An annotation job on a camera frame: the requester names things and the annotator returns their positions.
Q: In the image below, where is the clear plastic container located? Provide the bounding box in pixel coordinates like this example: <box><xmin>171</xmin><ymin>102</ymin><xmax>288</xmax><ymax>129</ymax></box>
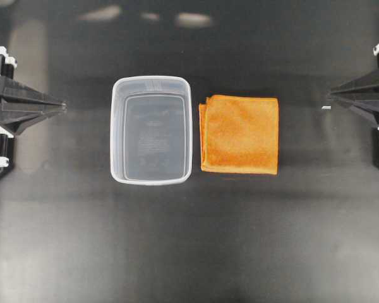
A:
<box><xmin>110</xmin><ymin>76</ymin><xmax>193</xmax><ymax>186</ymax></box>

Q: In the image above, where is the folded orange towel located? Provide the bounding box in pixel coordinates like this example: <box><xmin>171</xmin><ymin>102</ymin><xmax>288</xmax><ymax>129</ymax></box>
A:
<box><xmin>198</xmin><ymin>95</ymin><xmax>279</xmax><ymax>175</ymax></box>

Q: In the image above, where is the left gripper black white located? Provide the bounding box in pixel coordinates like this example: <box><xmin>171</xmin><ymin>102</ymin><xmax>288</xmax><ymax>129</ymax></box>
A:
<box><xmin>0</xmin><ymin>46</ymin><xmax>66</xmax><ymax>179</ymax></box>

